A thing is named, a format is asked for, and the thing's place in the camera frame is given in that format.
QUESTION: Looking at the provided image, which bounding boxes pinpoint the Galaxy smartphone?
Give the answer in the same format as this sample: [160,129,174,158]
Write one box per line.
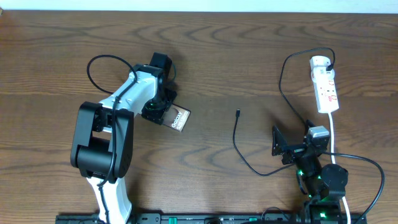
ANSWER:
[163,104,191,132]

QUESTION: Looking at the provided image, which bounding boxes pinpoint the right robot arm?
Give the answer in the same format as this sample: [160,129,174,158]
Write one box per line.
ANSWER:
[272,125,348,223]

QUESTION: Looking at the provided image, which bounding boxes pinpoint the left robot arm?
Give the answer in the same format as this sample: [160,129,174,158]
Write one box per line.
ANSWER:
[70,52,177,223]

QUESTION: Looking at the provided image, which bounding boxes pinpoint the white charger adapter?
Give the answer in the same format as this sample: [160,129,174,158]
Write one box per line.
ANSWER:
[310,55,335,83]

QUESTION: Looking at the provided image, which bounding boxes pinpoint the white power strip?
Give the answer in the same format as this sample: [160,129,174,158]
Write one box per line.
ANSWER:
[313,79,339,114]

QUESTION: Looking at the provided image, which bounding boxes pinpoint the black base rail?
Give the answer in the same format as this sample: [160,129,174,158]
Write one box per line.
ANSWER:
[55,212,368,224]

